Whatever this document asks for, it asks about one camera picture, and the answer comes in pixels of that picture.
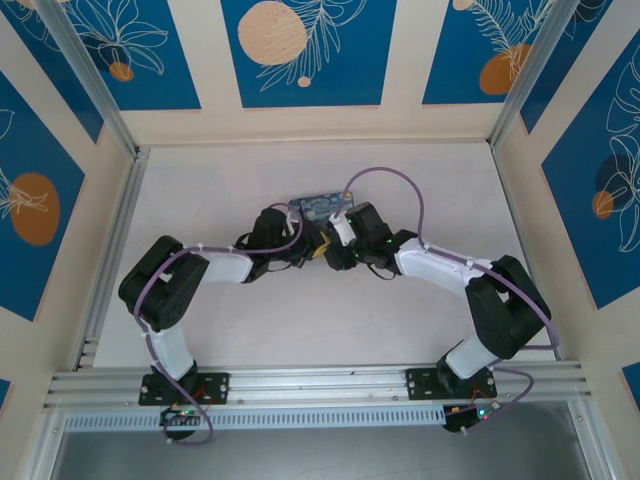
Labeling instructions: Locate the starry night printed box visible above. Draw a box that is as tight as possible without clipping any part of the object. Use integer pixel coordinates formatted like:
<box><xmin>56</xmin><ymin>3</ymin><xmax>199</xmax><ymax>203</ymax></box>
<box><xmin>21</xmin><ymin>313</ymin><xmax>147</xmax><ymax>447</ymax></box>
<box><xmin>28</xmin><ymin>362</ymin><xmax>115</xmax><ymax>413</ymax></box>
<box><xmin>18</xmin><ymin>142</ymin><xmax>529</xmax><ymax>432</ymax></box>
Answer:
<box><xmin>288</xmin><ymin>189</ymin><xmax>358</xmax><ymax>237</ymax></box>

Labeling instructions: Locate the grey metal sheet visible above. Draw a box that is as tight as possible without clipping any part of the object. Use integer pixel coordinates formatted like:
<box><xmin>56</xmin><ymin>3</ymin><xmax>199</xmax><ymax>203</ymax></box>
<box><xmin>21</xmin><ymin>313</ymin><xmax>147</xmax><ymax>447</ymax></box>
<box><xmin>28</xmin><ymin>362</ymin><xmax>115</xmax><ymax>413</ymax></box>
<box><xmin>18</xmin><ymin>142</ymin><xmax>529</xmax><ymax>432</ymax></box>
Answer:
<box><xmin>48</xmin><ymin>402</ymin><xmax>592</xmax><ymax>480</ymax></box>

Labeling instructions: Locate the right controller board green light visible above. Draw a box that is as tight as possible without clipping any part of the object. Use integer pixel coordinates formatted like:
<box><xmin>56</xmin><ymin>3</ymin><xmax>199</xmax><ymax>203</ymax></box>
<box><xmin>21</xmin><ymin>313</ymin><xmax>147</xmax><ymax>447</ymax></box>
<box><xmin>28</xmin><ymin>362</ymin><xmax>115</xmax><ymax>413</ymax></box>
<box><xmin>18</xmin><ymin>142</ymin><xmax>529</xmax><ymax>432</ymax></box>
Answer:
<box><xmin>443</xmin><ymin>403</ymin><xmax>502</xmax><ymax>434</ymax></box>

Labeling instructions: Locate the controller board green light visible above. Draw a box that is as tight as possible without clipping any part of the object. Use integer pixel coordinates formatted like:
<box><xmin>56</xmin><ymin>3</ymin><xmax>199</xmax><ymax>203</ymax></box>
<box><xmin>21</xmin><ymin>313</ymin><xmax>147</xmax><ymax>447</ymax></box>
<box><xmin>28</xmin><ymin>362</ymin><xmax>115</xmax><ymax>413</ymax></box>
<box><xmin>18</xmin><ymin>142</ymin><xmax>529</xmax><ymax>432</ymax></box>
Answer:
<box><xmin>159</xmin><ymin>405</ymin><xmax>202</xmax><ymax>427</ymax></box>
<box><xmin>443</xmin><ymin>403</ymin><xmax>502</xmax><ymax>434</ymax></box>

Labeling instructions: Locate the left controller board green light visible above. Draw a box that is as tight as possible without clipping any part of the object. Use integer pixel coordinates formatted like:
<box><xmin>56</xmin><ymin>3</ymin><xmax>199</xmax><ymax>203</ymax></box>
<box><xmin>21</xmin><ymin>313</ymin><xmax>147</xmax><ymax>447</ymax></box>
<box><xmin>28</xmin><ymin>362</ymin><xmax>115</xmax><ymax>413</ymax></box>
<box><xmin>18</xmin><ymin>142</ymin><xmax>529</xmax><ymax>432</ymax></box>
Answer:
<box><xmin>159</xmin><ymin>405</ymin><xmax>202</xmax><ymax>427</ymax></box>

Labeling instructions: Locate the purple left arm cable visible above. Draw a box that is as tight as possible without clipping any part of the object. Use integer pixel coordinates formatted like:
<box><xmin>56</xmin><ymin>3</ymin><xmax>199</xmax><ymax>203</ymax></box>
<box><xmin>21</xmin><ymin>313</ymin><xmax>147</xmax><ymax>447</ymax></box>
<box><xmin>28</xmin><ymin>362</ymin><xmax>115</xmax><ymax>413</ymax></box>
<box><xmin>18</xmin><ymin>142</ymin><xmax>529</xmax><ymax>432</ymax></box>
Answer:
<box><xmin>134</xmin><ymin>201</ymin><xmax>307</xmax><ymax>447</ymax></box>

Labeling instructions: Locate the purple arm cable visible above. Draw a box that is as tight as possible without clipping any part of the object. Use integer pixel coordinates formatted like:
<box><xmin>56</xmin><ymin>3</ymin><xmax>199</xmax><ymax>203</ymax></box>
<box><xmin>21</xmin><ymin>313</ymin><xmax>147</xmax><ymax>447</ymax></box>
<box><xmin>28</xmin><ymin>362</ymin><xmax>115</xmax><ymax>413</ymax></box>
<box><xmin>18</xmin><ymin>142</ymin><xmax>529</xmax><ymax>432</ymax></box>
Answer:
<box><xmin>134</xmin><ymin>201</ymin><xmax>307</xmax><ymax>447</ymax></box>
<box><xmin>329</xmin><ymin>166</ymin><xmax>561</xmax><ymax>437</ymax></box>

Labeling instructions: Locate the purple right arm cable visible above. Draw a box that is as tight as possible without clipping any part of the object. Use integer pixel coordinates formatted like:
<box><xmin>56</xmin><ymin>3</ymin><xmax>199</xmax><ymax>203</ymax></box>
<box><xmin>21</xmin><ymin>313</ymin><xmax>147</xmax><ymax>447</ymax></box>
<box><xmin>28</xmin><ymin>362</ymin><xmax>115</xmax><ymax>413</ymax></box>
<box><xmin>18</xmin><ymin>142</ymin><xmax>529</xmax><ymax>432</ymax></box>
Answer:
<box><xmin>329</xmin><ymin>166</ymin><xmax>561</xmax><ymax>437</ymax></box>

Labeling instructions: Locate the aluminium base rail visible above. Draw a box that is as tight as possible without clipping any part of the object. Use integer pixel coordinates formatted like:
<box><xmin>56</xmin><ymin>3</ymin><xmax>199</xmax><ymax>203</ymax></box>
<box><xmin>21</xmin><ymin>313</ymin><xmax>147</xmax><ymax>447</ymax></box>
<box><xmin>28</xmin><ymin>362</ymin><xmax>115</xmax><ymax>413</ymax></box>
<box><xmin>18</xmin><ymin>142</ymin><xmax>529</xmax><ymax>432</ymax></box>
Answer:
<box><xmin>42</xmin><ymin>360</ymin><xmax>595</xmax><ymax>412</ymax></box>

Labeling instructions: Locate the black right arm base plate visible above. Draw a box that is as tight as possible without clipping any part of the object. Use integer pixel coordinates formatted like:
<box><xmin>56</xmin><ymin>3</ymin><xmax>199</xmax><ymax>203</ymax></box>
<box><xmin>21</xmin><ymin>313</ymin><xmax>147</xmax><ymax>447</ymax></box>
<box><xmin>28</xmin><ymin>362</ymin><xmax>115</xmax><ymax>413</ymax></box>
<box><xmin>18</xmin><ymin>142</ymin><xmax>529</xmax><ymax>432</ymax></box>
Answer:
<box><xmin>406</xmin><ymin>367</ymin><xmax>499</xmax><ymax>402</ymax></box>

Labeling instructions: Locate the aluminium table side rail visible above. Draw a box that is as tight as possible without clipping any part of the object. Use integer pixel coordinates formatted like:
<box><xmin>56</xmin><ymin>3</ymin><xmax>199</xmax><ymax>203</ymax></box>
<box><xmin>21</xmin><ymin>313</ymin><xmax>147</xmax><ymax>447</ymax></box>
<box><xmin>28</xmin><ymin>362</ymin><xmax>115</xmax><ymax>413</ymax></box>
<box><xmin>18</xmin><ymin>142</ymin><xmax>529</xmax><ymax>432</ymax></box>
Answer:
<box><xmin>73</xmin><ymin>147</ymin><xmax>151</xmax><ymax>372</ymax></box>
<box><xmin>491</xmin><ymin>143</ymin><xmax>565</xmax><ymax>362</ymax></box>

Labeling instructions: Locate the grey slotted cable duct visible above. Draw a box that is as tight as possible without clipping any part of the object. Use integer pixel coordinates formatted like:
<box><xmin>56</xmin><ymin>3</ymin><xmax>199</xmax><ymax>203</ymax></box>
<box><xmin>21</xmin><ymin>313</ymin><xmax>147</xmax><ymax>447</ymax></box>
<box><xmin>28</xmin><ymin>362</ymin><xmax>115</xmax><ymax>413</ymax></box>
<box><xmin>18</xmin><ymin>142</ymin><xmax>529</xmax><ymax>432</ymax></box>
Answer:
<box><xmin>63</xmin><ymin>404</ymin><xmax>447</xmax><ymax>434</ymax></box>

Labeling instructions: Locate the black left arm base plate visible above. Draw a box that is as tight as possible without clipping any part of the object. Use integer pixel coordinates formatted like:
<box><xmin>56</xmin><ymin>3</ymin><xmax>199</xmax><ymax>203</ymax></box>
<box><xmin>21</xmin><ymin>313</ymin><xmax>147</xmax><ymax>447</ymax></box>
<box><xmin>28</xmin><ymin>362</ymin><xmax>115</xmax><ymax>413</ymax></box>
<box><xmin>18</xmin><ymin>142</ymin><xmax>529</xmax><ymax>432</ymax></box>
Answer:
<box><xmin>138</xmin><ymin>371</ymin><xmax>232</xmax><ymax>407</ymax></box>

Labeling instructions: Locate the aluminium frame post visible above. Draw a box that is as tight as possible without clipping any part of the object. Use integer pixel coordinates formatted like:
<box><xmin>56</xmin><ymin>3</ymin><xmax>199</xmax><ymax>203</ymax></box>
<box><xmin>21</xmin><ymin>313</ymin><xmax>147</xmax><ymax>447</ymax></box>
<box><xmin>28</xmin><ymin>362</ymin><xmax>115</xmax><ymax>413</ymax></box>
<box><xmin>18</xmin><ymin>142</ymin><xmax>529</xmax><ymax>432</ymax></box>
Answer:
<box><xmin>35</xmin><ymin>0</ymin><xmax>140</xmax><ymax>157</ymax></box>
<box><xmin>490</xmin><ymin>0</ymin><xmax>572</xmax><ymax>149</ymax></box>

